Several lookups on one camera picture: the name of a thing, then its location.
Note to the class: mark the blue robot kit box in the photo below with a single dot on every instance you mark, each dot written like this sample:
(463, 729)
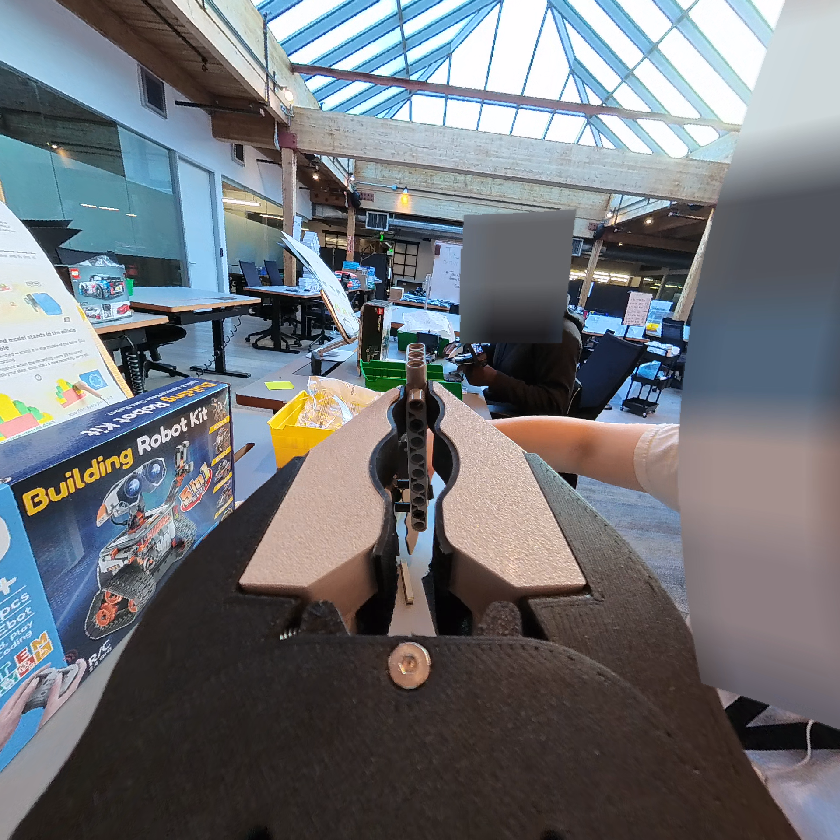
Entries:
(131, 525)

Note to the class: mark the green parts bin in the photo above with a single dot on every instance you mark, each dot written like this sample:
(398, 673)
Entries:
(407, 341)
(380, 377)

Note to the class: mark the grey office desk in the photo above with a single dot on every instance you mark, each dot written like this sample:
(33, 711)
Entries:
(262, 397)

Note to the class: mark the black card sheet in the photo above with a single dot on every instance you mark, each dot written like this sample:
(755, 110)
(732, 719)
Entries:
(49, 235)

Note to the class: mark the grey perforated building beam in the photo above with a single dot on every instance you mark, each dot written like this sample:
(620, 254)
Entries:
(418, 459)
(416, 374)

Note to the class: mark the paper sign on stand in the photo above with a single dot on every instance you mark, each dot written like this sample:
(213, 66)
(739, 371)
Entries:
(638, 308)

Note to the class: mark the yellow plastic bin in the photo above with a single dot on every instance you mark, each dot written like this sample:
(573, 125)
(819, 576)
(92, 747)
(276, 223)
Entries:
(295, 439)

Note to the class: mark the clear plastic bags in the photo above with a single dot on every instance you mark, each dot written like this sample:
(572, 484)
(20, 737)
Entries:
(328, 400)

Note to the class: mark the dark tall set box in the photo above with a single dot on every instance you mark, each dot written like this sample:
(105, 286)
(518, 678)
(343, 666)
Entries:
(374, 331)

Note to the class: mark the person's right forearm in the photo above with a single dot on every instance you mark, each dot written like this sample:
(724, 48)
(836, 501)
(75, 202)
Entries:
(564, 446)

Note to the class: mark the tilted instruction poster board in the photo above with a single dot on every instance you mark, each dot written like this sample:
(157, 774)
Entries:
(321, 282)

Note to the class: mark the black rolling cart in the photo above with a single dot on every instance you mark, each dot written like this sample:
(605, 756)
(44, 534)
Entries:
(649, 387)

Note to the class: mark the wooden poster board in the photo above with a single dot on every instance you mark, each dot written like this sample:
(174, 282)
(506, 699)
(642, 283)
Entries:
(121, 384)

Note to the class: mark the whiteboard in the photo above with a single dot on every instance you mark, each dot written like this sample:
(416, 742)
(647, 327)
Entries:
(446, 269)

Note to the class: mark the white instruction poster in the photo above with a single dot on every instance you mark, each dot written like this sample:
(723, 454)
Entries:
(39, 315)

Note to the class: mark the black office chair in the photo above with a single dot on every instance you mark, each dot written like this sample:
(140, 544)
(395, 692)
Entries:
(164, 338)
(275, 275)
(249, 275)
(610, 367)

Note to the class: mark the wood-topped desk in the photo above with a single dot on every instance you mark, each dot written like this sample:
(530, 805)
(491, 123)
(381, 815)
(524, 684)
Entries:
(197, 298)
(131, 321)
(282, 292)

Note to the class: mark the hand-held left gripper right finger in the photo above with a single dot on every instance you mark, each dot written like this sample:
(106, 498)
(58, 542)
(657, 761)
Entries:
(512, 525)

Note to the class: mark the toy car set box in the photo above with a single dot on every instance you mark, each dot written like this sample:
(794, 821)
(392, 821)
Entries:
(102, 289)

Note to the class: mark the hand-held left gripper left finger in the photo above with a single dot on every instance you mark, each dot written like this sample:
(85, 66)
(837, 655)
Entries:
(315, 525)

